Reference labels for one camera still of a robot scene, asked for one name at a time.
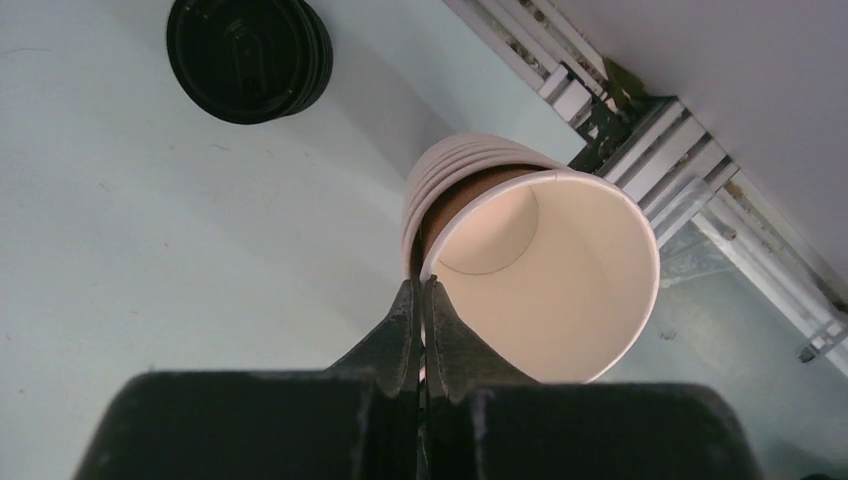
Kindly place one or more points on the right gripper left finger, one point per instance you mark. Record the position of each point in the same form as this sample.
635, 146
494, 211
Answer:
391, 351

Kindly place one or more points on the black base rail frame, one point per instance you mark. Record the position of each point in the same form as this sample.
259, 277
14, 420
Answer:
659, 153

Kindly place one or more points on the stack of paper cups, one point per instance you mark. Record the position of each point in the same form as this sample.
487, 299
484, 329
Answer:
448, 162

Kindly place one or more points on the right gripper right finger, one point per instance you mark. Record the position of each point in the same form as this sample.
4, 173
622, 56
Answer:
458, 360

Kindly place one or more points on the single brown paper cup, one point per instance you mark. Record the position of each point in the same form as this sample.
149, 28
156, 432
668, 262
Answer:
556, 270

